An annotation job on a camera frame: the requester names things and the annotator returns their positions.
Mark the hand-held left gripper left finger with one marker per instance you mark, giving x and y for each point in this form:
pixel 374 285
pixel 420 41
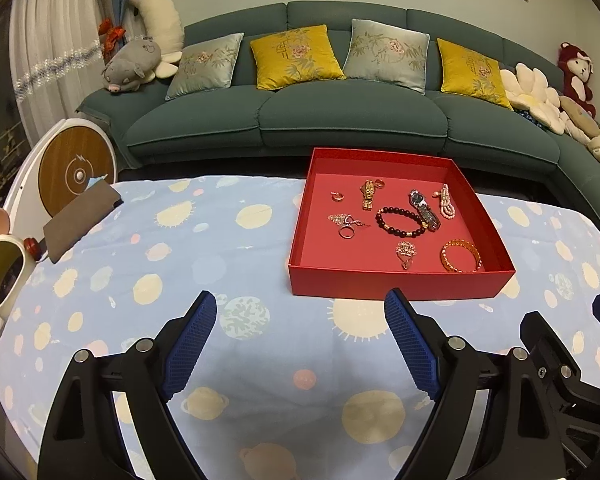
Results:
pixel 190 350

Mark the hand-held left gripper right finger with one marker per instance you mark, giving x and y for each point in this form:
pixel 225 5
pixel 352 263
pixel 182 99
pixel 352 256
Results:
pixel 415 350

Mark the gold bangle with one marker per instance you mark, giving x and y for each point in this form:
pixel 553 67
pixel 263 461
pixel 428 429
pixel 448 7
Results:
pixel 450 265

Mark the silver wristwatch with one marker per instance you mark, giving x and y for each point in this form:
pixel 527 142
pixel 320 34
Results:
pixel 422 208

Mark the red cardboard box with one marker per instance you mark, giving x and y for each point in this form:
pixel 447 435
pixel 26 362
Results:
pixel 320 240

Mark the rhinestone swirl earring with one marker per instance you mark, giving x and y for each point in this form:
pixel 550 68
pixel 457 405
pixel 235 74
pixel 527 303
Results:
pixel 345 220

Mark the gold hoop earring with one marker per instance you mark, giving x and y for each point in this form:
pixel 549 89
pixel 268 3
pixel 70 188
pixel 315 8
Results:
pixel 337 196

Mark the planet print blue blanket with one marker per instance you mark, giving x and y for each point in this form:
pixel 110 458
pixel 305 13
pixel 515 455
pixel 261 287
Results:
pixel 180 240

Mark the gold wristwatch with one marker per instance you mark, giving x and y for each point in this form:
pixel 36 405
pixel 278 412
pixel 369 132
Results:
pixel 366 196

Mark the brown pouch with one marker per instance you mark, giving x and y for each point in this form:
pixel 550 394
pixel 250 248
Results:
pixel 77 220

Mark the brown plush pillow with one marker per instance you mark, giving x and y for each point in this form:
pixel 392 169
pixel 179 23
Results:
pixel 577 115

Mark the cream framed mirror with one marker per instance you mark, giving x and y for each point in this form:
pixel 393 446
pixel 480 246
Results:
pixel 2 275

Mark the white round wood-faced appliance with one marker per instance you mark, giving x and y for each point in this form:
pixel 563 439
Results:
pixel 75 160

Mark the white flower cushion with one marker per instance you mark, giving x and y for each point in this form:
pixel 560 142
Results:
pixel 530 92

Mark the red monkey plush toy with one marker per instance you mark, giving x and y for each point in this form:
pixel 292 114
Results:
pixel 577 77

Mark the dark green sofa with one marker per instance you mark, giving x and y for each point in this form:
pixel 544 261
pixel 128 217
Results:
pixel 330 115

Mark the yellow embroidered cushion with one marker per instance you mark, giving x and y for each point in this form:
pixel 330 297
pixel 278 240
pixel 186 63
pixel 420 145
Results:
pixel 295 57
pixel 472 75

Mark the pale green embroidered cushion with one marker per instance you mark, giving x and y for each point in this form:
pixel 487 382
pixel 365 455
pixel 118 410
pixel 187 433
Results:
pixel 205 67
pixel 385 55

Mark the grey pig plush toy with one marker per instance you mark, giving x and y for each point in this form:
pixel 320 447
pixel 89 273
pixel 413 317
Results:
pixel 132 65

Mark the red curtain tie bow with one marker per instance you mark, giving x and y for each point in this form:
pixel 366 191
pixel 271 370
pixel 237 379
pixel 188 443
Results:
pixel 111 35

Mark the white sheer curtain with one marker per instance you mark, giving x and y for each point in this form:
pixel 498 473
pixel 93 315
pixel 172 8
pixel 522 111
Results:
pixel 50 50

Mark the white cow plush toy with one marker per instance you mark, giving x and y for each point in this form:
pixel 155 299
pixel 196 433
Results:
pixel 157 15

